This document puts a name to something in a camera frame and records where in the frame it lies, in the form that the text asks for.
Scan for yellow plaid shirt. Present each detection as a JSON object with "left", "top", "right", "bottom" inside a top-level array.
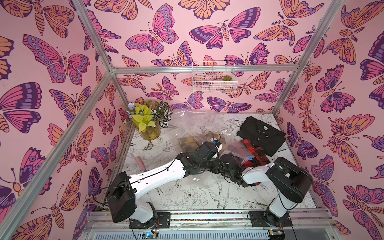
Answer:
[{"left": 178, "top": 131, "right": 222, "bottom": 152}]

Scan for red black plaid shirt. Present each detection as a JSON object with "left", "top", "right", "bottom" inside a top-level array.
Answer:
[{"left": 236, "top": 140, "right": 270, "bottom": 168}]

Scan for clear plastic vacuum bag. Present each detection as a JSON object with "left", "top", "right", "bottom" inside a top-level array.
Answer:
[{"left": 167, "top": 110, "right": 259, "bottom": 187}]

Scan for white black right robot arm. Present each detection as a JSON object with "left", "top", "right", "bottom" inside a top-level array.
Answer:
[{"left": 218, "top": 154, "right": 314, "bottom": 227}]

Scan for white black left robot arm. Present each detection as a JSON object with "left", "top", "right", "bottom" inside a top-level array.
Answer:
[{"left": 106, "top": 140, "right": 222, "bottom": 228}]

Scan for black folded shirt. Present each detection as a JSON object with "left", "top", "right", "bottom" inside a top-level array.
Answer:
[{"left": 237, "top": 117, "right": 286, "bottom": 157}]

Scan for pink cylindrical object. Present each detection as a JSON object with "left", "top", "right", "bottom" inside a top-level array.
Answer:
[{"left": 135, "top": 157, "right": 147, "bottom": 172}]

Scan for potted plant in glass vase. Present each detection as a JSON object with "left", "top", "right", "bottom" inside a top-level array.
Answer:
[{"left": 118, "top": 98, "right": 174, "bottom": 141}]

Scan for small green succulent plant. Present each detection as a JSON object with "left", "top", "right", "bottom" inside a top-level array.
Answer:
[{"left": 222, "top": 75, "right": 233, "bottom": 82}]

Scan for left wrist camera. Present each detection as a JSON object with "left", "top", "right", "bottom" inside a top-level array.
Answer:
[{"left": 213, "top": 139, "right": 223, "bottom": 154}]

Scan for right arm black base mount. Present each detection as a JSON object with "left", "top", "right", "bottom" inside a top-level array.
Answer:
[{"left": 247, "top": 210, "right": 293, "bottom": 228}]

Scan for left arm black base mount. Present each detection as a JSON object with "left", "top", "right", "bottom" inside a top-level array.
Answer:
[{"left": 129, "top": 203, "right": 171, "bottom": 229}]

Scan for white wire wall basket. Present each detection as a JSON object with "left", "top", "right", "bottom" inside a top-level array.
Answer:
[{"left": 190, "top": 64, "right": 238, "bottom": 94}]

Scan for aluminium front rail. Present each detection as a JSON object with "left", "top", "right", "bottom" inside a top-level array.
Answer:
[{"left": 86, "top": 209, "right": 334, "bottom": 232}]

